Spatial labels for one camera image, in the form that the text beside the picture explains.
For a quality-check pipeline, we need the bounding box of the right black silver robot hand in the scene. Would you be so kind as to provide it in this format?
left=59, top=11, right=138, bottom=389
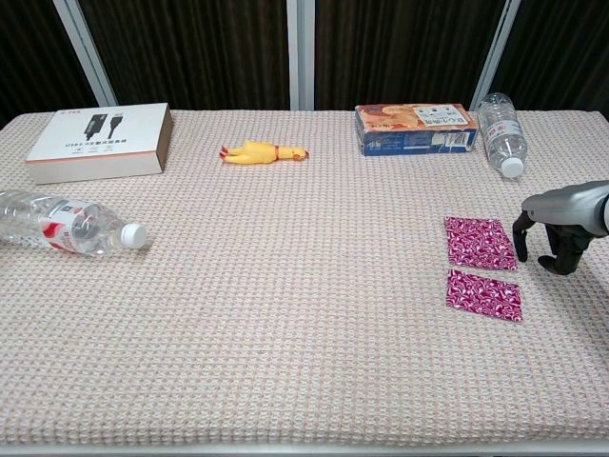
left=511, top=179, right=601, bottom=276

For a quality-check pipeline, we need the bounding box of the clear water bottle white label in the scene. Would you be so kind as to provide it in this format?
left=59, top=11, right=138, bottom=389
left=477, top=91, right=530, bottom=180

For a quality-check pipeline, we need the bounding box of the dark corrugated partition panel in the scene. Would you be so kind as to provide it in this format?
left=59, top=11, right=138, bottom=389
left=313, top=0, right=505, bottom=111
left=0, top=0, right=99, bottom=129
left=78, top=0, right=291, bottom=111
left=484, top=0, right=609, bottom=128

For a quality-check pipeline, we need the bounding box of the orange blue snack box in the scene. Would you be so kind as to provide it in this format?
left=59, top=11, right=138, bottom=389
left=354, top=102, right=480, bottom=158

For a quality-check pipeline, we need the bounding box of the pink waffle tablecloth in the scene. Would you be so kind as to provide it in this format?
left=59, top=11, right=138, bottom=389
left=0, top=109, right=609, bottom=447

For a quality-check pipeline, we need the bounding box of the yellow rubber chicken toy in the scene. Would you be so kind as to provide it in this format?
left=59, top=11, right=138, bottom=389
left=218, top=138, right=311, bottom=168

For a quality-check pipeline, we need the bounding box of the clear water bottle red label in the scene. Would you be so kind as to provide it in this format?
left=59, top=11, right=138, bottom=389
left=0, top=189, right=147, bottom=259

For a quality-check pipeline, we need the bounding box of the grey aluminium partition post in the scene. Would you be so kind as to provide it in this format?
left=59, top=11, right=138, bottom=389
left=50, top=0, right=119, bottom=109
left=468, top=0, right=523, bottom=111
left=285, top=0, right=316, bottom=111

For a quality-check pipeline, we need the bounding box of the white usb cable box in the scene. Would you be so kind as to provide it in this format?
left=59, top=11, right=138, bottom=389
left=25, top=102, right=174, bottom=186

